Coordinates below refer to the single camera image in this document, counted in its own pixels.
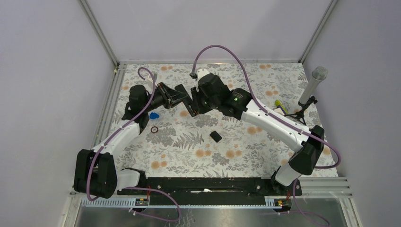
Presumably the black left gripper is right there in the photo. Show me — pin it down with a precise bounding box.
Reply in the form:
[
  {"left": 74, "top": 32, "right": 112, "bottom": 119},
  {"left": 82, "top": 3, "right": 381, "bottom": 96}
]
[{"left": 142, "top": 82, "right": 188, "bottom": 113}]

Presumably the black remote control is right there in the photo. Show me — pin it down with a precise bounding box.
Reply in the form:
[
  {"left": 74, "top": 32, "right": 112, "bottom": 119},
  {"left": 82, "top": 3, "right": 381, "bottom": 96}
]
[{"left": 174, "top": 84, "right": 199, "bottom": 117}]

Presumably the black remote battery cover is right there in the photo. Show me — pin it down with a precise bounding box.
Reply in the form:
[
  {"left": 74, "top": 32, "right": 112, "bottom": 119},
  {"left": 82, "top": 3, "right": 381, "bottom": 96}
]
[{"left": 209, "top": 131, "right": 222, "bottom": 143}]

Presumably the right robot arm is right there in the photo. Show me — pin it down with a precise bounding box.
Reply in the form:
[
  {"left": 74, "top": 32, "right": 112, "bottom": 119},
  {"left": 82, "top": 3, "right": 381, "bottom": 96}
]
[{"left": 190, "top": 69, "right": 324, "bottom": 195}]

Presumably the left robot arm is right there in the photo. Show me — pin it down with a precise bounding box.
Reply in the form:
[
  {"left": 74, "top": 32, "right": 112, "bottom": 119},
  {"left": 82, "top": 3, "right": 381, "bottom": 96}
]
[{"left": 73, "top": 82, "right": 189, "bottom": 201}]

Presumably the blue plastic piece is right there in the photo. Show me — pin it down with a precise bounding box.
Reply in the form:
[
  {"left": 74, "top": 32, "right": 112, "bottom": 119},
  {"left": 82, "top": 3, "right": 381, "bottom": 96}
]
[{"left": 149, "top": 112, "right": 160, "bottom": 120}]

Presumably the brown poker chip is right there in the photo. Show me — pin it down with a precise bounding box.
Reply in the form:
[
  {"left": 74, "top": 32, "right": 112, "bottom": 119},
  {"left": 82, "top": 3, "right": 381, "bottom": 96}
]
[{"left": 151, "top": 126, "right": 158, "bottom": 133}]

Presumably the green purple toy brick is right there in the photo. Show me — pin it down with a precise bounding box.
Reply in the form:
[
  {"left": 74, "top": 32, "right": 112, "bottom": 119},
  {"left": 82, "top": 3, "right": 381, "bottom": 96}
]
[{"left": 274, "top": 99, "right": 288, "bottom": 116}]

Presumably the white toy block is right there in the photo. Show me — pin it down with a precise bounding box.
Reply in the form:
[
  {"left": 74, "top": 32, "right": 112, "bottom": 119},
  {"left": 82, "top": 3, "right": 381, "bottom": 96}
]
[{"left": 274, "top": 107, "right": 285, "bottom": 115}]

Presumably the black microphone tripod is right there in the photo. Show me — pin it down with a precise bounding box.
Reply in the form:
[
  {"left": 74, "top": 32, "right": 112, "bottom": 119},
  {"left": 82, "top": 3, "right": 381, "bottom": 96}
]
[{"left": 284, "top": 96, "right": 318, "bottom": 125}]

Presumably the silver microphone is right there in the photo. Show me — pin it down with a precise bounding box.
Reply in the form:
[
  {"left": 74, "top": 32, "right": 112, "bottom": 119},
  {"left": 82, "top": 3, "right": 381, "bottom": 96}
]
[{"left": 298, "top": 66, "right": 328, "bottom": 106}]

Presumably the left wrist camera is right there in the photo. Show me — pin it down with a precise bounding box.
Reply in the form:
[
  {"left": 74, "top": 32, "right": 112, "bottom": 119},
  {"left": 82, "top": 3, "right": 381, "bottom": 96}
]
[{"left": 146, "top": 72, "right": 157, "bottom": 92}]

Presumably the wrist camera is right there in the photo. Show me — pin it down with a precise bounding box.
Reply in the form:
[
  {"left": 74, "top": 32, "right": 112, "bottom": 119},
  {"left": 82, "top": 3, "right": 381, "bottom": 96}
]
[
  {"left": 189, "top": 69, "right": 210, "bottom": 81},
  {"left": 146, "top": 72, "right": 157, "bottom": 92}
]

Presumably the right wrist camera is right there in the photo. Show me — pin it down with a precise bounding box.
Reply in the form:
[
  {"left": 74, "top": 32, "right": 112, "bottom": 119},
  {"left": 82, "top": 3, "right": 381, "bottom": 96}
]
[{"left": 189, "top": 69, "right": 210, "bottom": 81}]

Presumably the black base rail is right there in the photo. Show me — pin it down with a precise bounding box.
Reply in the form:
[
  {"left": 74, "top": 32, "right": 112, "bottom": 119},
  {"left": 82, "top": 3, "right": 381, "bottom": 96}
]
[{"left": 117, "top": 177, "right": 303, "bottom": 206}]

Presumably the white cable duct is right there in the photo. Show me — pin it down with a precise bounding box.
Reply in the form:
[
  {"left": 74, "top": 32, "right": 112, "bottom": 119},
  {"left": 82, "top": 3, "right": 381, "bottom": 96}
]
[{"left": 80, "top": 196, "right": 283, "bottom": 210}]

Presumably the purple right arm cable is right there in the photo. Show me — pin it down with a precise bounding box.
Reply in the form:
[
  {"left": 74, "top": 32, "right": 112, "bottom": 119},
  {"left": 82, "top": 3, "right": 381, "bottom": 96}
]
[{"left": 192, "top": 45, "right": 341, "bottom": 227}]

